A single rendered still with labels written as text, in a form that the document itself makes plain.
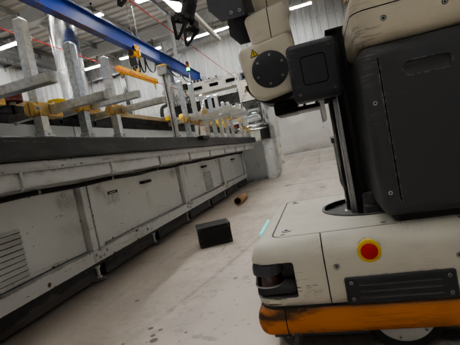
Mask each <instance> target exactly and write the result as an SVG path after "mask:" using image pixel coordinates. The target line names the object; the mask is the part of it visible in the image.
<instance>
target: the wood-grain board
mask: <svg viewBox="0 0 460 345"><path fill-rule="evenodd" d="M27 102H29V101H23V102H22V103H19V104H16V105H15V107H24V106H25V104H26V103H27ZM121 118H134V119H141V120H154V121H162V122H166V121H165V118H159V117H153V116H143V115H137V114H129V115H128V116H124V117H121Z"/></svg>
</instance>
